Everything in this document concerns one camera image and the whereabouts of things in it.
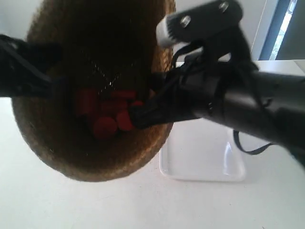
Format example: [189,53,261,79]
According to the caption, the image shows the white rectangular plastic tray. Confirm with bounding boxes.
[160,119,246,182]

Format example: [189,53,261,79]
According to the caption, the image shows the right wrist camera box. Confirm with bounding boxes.
[156,0,243,48]

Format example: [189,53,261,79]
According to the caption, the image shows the woven straw basket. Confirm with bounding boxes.
[11,0,175,182]

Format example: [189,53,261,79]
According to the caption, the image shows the black cable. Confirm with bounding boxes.
[233,130,274,155]

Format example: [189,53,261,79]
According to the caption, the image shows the red round disc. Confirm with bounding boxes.
[116,110,133,131]

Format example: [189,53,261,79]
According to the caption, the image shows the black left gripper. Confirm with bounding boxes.
[0,34,62,98]

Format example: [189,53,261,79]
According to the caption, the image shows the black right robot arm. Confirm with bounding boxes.
[128,54,305,165]

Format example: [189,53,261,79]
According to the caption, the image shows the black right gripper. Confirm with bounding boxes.
[128,54,238,129]

